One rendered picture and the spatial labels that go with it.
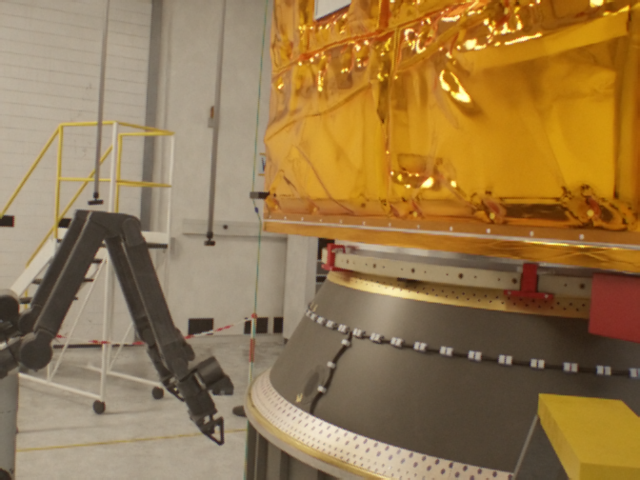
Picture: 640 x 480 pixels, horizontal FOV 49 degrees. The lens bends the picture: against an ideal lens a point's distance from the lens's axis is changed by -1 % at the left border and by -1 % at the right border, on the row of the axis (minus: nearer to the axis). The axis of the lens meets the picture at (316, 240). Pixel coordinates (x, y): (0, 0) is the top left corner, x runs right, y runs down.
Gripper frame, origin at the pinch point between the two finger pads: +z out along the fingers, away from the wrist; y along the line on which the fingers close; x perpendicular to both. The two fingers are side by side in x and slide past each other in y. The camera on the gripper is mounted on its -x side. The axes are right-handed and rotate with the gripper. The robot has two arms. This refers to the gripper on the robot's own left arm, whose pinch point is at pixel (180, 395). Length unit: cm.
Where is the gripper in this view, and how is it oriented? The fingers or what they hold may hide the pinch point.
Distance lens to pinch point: 245.4
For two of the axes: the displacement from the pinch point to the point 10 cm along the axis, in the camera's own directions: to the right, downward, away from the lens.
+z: 4.1, 8.9, 2.2
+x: -8.2, 4.6, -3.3
